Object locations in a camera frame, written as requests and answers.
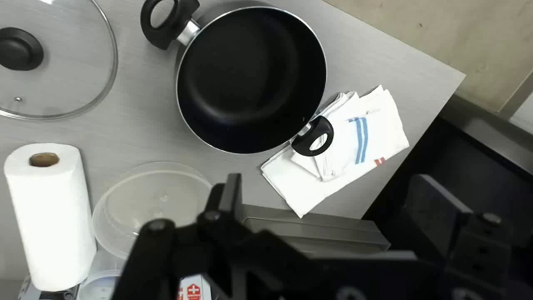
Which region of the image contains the clear plastic bowl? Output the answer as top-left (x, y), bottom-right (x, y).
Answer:
top-left (91, 160), bottom-right (217, 262)

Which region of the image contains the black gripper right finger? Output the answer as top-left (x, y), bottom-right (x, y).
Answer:
top-left (407, 173), bottom-right (533, 300)

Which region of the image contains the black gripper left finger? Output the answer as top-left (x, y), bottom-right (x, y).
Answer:
top-left (114, 172), bottom-right (291, 300)

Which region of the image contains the black pot with loop handles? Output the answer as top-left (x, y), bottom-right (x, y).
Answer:
top-left (139, 0), bottom-right (337, 158)

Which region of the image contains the round glass lid black knob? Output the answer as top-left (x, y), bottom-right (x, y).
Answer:
top-left (0, 0), bottom-right (121, 120)

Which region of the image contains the white box with red print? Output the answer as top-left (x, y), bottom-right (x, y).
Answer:
top-left (177, 273), bottom-right (206, 300)

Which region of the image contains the white cloth with blue stripe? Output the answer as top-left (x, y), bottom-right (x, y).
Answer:
top-left (259, 83), bottom-right (412, 220)

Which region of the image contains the dark grey flat tray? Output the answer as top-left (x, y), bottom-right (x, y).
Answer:
top-left (239, 93), bottom-right (533, 300)

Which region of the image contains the white paper towel roll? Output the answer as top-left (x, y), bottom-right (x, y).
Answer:
top-left (4, 142), bottom-right (101, 293)

